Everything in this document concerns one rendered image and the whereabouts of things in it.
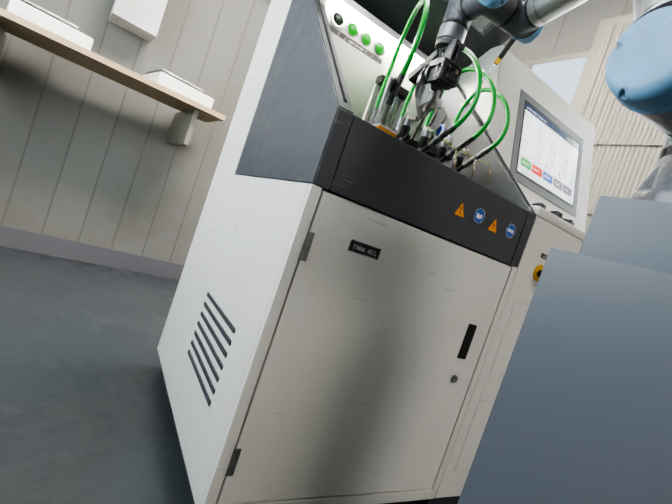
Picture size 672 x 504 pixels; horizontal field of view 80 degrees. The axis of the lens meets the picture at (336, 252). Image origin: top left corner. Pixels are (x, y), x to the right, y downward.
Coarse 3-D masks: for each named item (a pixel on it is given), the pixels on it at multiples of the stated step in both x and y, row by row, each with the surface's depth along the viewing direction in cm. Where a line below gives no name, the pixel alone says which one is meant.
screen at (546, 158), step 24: (528, 96) 150; (528, 120) 149; (552, 120) 158; (528, 144) 148; (552, 144) 158; (576, 144) 168; (528, 168) 148; (552, 168) 157; (576, 168) 167; (552, 192) 157; (576, 192) 167
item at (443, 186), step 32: (352, 128) 80; (352, 160) 81; (384, 160) 85; (416, 160) 89; (352, 192) 83; (384, 192) 87; (416, 192) 91; (448, 192) 96; (480, 192) 101; (416, 224) 93; (448, 224) 98
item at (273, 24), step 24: (288, 0) 129; (264, 24) 148; (264, 48) 138; (264, 72) 130; (240, 96) 149; (240, 120) 139; (240, 144) 131; (216, 168) 151; (216, 192) 141; (216, 216) 132; (192, 264) 142; (192, 288) 133; (168, 336) 144; (168, 360) 135
